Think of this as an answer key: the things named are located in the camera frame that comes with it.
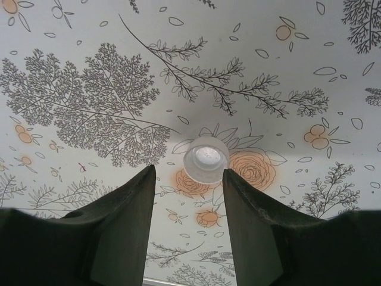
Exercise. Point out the wide aluminium frame rail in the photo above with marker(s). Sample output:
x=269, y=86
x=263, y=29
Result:
x=190, y=282

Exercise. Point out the translucent white bottle cap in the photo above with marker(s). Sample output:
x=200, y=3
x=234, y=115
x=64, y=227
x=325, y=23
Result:
x=205, y=158

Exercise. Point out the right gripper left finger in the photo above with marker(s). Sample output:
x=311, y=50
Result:
x=74, y=247

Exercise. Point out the floral printed tablecloth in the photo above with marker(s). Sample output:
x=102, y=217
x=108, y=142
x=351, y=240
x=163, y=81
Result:
x=190, y=74

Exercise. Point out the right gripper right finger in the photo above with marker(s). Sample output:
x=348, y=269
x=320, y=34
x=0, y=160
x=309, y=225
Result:
x=297, y=253

